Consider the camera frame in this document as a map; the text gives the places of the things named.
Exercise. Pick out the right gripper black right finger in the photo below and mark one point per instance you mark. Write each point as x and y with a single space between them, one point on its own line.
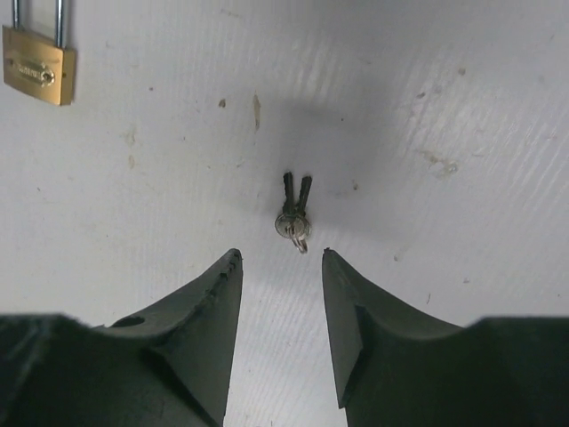
395 365

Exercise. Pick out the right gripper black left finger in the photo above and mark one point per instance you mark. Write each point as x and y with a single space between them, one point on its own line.
166 365

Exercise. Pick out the silver keys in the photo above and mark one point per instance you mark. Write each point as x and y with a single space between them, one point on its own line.
292 223

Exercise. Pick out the small brass padlock long shackle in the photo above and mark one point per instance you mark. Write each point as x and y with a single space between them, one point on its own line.
38 66

